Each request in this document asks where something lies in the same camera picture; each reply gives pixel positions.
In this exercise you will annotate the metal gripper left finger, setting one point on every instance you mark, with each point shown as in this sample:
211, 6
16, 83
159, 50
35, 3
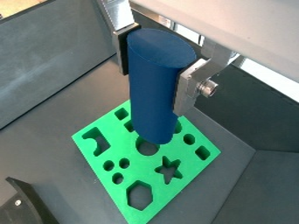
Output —
120, 23

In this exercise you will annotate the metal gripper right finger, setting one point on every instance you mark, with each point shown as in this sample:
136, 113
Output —
194, 80

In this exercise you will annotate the blue oval cylinder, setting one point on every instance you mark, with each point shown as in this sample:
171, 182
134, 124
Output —
158, 56

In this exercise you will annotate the green foam shape board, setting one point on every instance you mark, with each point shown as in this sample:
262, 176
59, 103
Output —
143, 175

